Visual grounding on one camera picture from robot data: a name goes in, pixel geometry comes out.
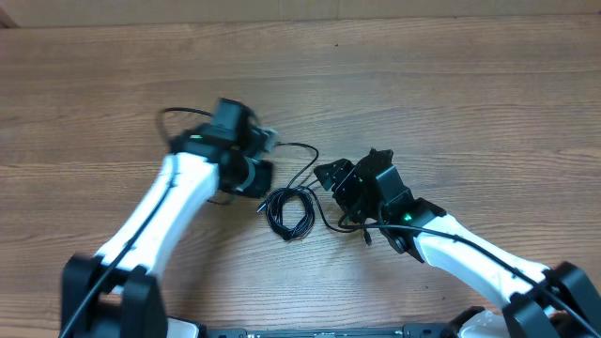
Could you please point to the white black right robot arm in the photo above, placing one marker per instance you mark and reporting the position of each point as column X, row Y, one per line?
column 535, row 300

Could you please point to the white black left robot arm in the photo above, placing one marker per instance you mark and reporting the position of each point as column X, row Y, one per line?
column 117, row 291

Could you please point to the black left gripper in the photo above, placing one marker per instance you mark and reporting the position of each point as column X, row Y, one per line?
column 269, row 171

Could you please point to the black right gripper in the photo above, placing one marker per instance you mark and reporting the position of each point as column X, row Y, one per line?
column 343, row 169

